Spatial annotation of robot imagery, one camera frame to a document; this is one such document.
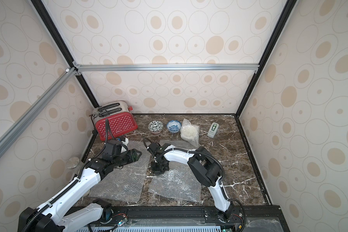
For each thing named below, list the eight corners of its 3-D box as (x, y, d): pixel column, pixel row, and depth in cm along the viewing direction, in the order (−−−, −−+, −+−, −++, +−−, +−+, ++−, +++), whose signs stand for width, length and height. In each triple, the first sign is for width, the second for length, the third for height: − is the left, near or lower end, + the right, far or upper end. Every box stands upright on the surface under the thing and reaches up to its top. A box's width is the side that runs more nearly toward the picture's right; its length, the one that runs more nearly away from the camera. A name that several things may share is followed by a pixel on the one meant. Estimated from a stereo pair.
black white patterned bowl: (148, 133, 110) (147, 129, 107) (149, 123, 116) (149, 120, 113) (162, 133, 110) (162, 129, 107) (163, 124, 116) (162, 120, 113)
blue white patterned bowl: (164, 128, 113) (164, 124, 110) (173, 121, 118) (173, 117, 115) (174, 134, 109) (174, 131, 106) (182, 127, 114) (183, 123, 111)
